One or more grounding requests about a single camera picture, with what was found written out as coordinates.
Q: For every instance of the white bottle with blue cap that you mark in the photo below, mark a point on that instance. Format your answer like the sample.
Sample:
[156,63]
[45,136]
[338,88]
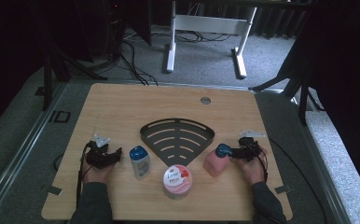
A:
[140,165]

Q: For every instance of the black upright panel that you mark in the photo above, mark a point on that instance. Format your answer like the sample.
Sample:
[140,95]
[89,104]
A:
[139,18]

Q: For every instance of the person's left hand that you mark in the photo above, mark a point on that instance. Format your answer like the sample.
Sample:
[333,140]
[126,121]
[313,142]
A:
[97,175]

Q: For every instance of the dark curtain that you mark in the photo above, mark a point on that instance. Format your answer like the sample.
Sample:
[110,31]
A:
[349,77]
[7,46]

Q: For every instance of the pink jar with white lid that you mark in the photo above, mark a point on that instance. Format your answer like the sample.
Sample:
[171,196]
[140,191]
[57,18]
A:
[177,182]

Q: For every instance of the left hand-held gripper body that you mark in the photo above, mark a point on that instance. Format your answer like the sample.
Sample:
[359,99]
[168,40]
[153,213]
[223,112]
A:
[95,157]

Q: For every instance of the black computer tower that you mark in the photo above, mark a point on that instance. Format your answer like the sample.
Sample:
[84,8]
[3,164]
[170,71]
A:
[114,28]

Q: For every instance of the person's right hand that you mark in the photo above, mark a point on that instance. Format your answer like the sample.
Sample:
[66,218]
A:
[254,172]

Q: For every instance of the black angled stand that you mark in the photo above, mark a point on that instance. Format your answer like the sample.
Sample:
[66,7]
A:
[302,99]

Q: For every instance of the black tripod stand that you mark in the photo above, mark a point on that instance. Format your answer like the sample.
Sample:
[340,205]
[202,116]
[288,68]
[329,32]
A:
[47,81]

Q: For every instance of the grey round table grommet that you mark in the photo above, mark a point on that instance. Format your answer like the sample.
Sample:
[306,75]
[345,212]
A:
[205,100]

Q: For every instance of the grey tape strip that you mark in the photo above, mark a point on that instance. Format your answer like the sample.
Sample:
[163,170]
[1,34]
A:
[283,189]
[52,189]

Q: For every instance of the metal frame rail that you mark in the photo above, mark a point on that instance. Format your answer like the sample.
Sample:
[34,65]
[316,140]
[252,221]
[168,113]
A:
[324,183]
[22,146]

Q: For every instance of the white desk frame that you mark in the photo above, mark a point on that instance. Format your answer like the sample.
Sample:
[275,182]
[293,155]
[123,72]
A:
[209,23]

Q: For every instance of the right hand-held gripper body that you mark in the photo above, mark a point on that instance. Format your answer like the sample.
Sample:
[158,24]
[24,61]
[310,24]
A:
[250,149]

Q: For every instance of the dark grey fan-shaped rack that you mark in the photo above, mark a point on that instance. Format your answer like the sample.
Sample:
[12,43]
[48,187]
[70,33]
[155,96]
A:
[176,133]

